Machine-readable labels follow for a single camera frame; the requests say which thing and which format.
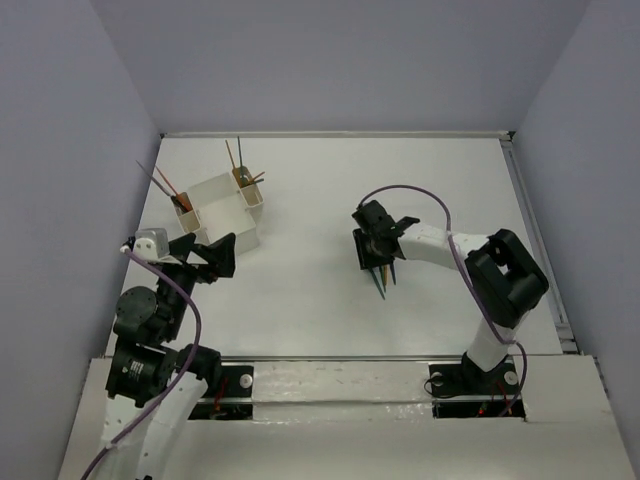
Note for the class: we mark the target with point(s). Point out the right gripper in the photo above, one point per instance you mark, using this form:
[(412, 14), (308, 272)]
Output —
[(366, 259)]

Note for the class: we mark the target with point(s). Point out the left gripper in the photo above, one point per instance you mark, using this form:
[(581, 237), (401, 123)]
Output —
[(198, 259)]

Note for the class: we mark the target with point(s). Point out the orange chopstick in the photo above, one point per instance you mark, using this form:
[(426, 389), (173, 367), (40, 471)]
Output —
[(230, 154), (256, 179)]

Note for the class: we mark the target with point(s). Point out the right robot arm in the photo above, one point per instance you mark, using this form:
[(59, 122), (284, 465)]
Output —
[(503, 278)]

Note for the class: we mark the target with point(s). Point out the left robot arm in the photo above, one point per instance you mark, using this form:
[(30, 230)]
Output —
[(159, 368)]

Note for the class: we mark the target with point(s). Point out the teal plastic fork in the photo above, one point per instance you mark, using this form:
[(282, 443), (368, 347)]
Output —
[(378, 278)]

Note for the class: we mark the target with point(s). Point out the white perforated basket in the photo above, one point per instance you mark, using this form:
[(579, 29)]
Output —
[(222, 209)]

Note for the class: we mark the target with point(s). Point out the cream right side caddy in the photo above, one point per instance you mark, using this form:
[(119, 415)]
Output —
[(251, 194)]

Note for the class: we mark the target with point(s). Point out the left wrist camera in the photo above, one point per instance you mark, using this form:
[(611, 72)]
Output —
[(149, 244)]

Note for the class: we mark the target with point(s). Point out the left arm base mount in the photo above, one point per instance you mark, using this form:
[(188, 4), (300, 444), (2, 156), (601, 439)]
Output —
[(231, 399)]

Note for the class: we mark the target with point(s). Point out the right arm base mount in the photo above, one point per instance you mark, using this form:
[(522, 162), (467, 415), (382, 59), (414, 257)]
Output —
[(456, 398)]

